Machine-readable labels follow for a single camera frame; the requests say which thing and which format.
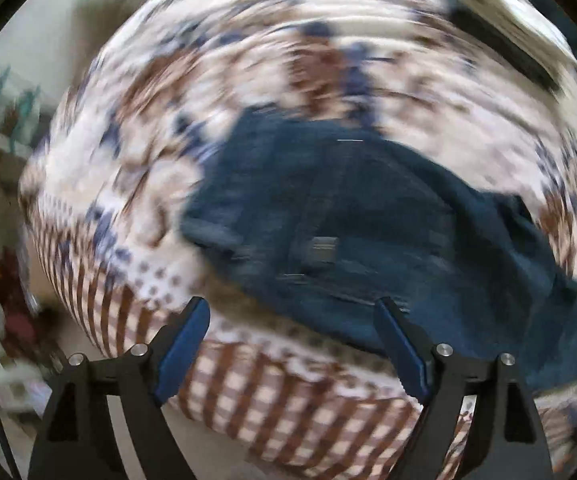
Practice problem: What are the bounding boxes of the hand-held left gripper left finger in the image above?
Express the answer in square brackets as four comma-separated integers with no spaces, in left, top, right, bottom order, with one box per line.
[27,296,212,480]

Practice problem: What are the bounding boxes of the white folded cloth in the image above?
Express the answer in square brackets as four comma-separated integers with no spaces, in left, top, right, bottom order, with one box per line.
[461,0,577,75]

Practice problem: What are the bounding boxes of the floor clutter pile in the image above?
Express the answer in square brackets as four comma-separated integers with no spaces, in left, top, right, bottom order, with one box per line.
[0,245,69,416]

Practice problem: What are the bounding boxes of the teal ornaments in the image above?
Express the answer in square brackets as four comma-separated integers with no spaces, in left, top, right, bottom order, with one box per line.
[0,60,54,161]

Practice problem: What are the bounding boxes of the blue denim pants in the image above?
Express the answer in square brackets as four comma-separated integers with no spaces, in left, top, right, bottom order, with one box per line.
[181,105,577,396]

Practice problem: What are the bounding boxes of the floral printed blanket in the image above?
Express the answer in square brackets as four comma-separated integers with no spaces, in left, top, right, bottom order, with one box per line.
[18,0,577,480]

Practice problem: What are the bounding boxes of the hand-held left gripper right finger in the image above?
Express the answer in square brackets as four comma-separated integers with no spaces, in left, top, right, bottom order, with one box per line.
[375,296,555,480]

